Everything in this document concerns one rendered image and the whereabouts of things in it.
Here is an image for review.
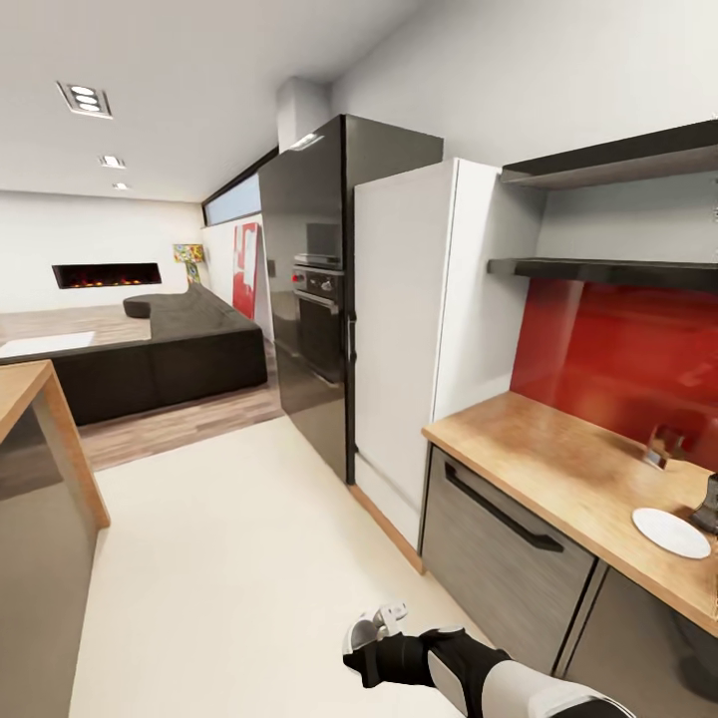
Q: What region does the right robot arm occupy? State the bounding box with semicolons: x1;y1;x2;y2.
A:
343;599;634;718

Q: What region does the bottle of coffee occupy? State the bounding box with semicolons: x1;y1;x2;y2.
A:
688;473;718;536

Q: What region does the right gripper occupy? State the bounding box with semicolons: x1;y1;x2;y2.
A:
343;631;413;689

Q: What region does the coffee cup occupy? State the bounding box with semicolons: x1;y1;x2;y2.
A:
342;611;381;655

